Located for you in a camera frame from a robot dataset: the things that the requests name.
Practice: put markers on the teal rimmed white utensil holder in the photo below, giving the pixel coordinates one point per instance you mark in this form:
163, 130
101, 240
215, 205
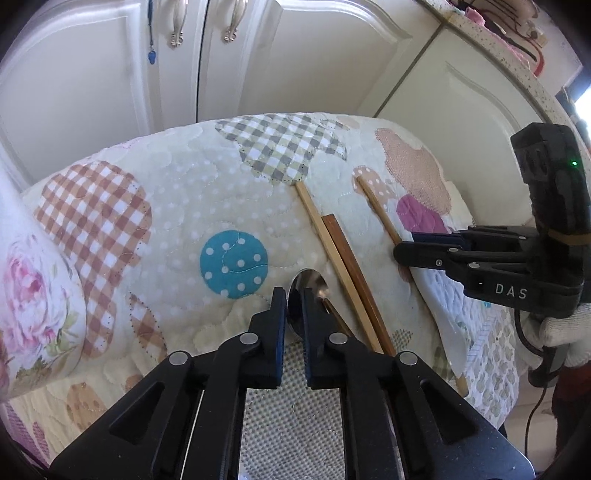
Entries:
37, 286

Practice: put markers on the white corner cabinet door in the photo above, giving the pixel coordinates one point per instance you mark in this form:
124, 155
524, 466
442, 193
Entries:
461, 101

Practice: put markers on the person's right hand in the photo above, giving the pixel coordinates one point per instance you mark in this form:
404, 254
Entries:
572, 339

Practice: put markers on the light wooden chopstick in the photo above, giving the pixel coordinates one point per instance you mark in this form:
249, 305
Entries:
323, 230
378, 210

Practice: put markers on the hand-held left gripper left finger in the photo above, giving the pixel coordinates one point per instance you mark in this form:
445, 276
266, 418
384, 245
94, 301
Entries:
278, 350

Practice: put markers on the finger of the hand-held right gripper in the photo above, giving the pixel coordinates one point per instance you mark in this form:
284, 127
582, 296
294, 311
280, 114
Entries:
425, 256
438, 238

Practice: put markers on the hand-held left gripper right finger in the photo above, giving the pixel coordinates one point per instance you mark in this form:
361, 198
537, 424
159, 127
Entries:
308, 355

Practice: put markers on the patchwork quilted cloth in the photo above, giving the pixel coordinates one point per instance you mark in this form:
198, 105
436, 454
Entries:
184, 207

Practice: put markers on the person's right forearm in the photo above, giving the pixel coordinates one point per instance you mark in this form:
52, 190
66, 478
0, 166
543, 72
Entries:
575, 401

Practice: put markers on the white mesh anti-slip mat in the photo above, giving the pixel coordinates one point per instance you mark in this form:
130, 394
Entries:
291, 424

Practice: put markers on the speckled stone countertop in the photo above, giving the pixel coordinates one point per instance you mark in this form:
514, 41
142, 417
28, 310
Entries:
508, 55

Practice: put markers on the metal spoon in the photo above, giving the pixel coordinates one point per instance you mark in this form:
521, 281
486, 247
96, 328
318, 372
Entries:
308, 284

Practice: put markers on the dark brown wooden chopstick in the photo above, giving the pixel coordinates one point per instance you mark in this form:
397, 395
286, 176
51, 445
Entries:
358, 277

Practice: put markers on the pink cloth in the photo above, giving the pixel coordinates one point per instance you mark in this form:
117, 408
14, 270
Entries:
474, 14

